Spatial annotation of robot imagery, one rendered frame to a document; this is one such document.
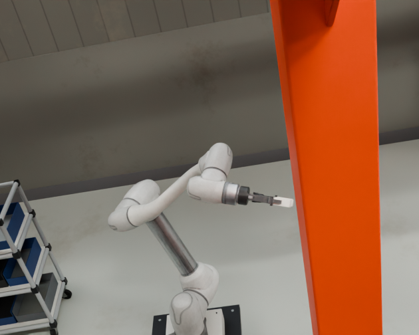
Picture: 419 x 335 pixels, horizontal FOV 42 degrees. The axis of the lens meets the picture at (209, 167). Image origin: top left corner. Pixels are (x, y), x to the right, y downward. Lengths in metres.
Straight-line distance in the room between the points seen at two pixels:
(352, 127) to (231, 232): 3.10
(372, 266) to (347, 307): 0.14
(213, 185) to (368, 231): 1.05
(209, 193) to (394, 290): 1.76
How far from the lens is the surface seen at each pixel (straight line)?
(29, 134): 4.82
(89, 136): 4.70
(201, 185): 2.18
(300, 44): 0.98
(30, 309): 3.84
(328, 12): 0.94
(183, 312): 2.79
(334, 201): 1.16
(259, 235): 4.05
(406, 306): 3.55
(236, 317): 3.16
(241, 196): 2.17
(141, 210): 2.47
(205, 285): 2.91
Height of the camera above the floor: 2.68
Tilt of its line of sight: 34 degrees down
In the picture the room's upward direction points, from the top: 13 degrees counter-clockwise
